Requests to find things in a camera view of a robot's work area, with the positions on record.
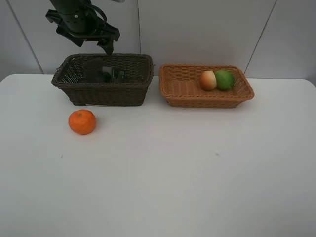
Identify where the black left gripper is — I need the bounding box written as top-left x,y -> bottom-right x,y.
45,4 -> 120,55

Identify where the purple translucent plastic cup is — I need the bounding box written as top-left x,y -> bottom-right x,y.
83,59 -> 104,83

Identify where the black pump bottle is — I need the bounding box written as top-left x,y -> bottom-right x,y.
102,66 -> 126,83

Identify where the orange mandarin fruit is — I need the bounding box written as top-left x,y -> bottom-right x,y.
68,110 -> 96,135

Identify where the red yellow peach fruit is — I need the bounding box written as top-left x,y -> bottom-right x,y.
199,71 -> 217,91

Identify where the green lime fruit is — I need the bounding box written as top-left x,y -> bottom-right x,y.
214,70 -> 235,91

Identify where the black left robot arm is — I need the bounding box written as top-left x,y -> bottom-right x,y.
45,0 -> 120,55

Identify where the dark brown wicker basket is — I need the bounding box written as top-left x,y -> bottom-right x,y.
51,54 -> 154,107

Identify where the orange wicker basket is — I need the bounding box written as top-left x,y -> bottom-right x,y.
159,64 -> 255,108

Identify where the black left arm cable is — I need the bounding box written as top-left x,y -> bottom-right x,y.
83,0 -> 108,24

